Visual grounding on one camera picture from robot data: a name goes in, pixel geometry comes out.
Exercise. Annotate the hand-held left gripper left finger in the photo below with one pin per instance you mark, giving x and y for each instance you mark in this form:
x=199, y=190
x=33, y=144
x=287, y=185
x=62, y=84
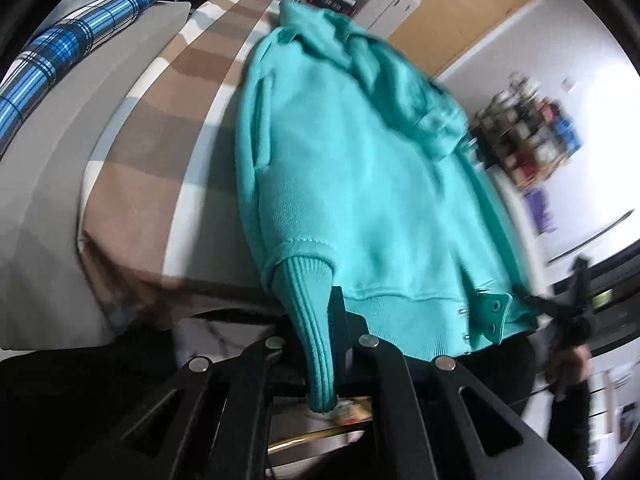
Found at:
x=270, y=360

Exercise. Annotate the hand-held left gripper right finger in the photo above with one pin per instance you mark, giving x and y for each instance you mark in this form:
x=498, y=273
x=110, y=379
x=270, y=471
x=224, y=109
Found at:
x=365, y=360

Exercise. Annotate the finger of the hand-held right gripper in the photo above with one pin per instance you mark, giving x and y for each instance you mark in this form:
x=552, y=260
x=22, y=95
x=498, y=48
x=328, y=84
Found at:
x=535, y=304

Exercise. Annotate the teal jacket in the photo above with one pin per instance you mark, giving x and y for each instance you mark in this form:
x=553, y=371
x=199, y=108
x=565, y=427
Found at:
x=360, y=185

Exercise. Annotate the person's right forearm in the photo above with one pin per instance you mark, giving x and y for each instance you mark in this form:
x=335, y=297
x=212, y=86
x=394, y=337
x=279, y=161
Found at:
x=570, y=435

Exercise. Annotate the person's right hand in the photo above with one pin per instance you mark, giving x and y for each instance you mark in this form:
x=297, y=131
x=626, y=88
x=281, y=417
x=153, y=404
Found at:
x=567, y=365

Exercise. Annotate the purple cloth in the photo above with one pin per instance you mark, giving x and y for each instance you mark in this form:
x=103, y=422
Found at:
x=540, y=210

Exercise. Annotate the wooden shoe rack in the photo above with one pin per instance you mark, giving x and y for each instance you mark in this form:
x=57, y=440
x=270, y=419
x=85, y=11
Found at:
x=525, y=135

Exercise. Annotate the person's black clothing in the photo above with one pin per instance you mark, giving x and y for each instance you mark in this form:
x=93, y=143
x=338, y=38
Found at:
x=75, y=400

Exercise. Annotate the checked brown blue blanket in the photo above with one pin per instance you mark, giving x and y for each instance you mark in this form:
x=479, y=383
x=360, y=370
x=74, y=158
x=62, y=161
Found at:
x=165, y=160

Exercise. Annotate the grey mattress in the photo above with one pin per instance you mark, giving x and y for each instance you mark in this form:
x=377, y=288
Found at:
x=50, y=185

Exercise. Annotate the wooden door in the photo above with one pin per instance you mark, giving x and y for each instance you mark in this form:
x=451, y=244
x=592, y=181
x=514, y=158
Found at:
x=475, y=20

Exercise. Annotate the low white cabinet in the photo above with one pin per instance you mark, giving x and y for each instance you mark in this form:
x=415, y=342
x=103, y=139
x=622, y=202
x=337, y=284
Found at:
x=385, y=5

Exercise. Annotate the blue plaid cloth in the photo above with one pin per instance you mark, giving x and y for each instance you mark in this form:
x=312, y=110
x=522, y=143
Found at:
x=65, y=45

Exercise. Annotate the white light switch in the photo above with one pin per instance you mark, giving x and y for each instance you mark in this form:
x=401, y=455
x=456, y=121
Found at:
x=569, y=84

